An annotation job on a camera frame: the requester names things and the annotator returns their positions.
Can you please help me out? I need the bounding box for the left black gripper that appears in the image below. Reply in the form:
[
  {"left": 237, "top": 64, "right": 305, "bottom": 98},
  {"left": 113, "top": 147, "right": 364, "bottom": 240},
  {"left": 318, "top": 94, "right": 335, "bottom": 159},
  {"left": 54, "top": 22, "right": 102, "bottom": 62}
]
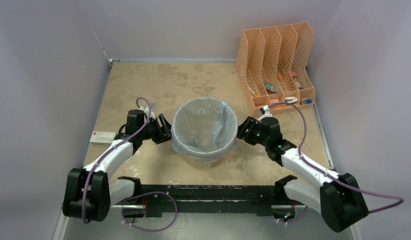
[{"left": 138, "top": 114, "right": 179, "bottom": 144}]

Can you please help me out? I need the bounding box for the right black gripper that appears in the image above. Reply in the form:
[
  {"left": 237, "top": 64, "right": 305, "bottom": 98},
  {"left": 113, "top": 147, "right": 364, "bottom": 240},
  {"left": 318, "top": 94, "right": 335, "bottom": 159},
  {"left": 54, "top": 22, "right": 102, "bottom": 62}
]
[{"left": 230, "top": 116, "right": 270, "bottom": 148}]

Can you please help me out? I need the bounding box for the blue plastic trash bag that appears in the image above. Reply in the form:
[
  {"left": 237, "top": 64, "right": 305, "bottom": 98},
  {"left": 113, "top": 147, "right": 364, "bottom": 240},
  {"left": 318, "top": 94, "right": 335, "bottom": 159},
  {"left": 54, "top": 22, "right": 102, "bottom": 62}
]
[{"left": 170, "top": 96, "right": 240, "bottom": 159}]

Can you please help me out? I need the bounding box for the beige paper trash bin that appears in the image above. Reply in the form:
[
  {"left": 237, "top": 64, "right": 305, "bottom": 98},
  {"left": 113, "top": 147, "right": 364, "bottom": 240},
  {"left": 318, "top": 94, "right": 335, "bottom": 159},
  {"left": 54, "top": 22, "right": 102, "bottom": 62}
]
[{"left": 172, "top": 97, "right": 239, "bottom": 169}]

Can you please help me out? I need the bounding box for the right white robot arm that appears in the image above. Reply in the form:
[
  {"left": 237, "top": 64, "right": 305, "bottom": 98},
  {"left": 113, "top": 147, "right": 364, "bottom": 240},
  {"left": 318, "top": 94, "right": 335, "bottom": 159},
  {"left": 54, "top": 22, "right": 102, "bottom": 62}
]
[{"left": 237, "top": 116, "right": 370, "bottom": 233}]

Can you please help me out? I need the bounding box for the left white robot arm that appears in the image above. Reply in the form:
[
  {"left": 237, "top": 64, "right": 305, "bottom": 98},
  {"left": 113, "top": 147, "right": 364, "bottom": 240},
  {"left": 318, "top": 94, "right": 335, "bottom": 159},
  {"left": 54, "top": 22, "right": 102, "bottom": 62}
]
[{"left": 62, "top": 109, "right": 172, "bottom": 224}]

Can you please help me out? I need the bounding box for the white stapler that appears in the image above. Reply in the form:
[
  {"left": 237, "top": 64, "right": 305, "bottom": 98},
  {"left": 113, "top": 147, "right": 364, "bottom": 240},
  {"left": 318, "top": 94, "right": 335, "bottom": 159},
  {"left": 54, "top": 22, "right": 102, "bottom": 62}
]
[{"left": 284, "top": 96, "right": 299, "bottom": 105}]

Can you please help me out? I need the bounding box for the white red small box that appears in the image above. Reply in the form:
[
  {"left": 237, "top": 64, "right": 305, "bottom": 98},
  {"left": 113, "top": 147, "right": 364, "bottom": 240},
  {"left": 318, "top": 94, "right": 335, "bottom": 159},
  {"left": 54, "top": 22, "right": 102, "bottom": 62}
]
[{"left": 89, "top": 131, "right": 117, "bottom": 145}]

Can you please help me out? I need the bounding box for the blue small item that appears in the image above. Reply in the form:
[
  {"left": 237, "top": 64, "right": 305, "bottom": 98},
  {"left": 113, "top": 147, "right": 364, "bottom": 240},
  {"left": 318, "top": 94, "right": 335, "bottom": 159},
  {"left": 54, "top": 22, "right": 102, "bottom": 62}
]
[{"left": 300, "top": 99, "right": 313, "bottom": 105}]

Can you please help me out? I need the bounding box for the orange file organizer rack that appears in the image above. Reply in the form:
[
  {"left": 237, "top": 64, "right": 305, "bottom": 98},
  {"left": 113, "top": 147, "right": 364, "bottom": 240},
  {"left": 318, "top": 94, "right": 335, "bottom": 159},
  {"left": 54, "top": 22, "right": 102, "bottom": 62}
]
[{"left": 236, "top": 22, "right": 316, "bottom": 115}]

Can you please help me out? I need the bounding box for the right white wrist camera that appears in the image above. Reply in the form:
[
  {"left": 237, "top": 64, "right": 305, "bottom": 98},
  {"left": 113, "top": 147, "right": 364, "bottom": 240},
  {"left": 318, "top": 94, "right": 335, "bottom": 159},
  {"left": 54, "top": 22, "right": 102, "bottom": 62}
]
[{"left": 258, "top": 105, "right": 273, "bottom": 122}]

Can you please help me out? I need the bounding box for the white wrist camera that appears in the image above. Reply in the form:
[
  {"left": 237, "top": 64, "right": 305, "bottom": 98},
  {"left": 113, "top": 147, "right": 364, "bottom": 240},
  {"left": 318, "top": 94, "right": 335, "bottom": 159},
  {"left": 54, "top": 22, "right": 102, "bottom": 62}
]
[
  {"left": 139, "top": 103, "right": 156, "bottom": 120},
  {"left": 258, "top": 105, "right": 273, "bottom": 122}
]

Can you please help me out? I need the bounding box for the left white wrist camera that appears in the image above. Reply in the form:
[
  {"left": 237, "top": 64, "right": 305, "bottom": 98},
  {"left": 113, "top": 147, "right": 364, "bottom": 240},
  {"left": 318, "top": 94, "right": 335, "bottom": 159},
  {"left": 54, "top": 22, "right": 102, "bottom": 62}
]
[{"left": 139, "top": 103, "right": 156, "bottom": 120}]

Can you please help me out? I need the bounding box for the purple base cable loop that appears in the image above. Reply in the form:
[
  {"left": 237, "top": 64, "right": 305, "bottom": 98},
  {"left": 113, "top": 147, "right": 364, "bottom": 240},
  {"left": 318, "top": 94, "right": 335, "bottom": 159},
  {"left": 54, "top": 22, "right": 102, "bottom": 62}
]
[{"left": 121, "top": 191, "right": 179, "bottom": 233}]

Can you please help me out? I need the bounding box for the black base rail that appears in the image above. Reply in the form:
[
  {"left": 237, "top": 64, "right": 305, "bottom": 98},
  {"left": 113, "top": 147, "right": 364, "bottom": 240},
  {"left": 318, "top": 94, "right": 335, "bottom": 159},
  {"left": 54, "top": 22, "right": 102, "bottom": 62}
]
[{"left": 120, "top": 175, "right": 296, "bottom": 218}]

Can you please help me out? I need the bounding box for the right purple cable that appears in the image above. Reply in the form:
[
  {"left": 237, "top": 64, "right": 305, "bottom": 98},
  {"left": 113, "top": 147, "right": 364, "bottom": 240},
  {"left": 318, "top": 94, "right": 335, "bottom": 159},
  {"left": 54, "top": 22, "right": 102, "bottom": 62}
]
[{"left": 267, "top": 101, "right": 405, "bottom": 214}]

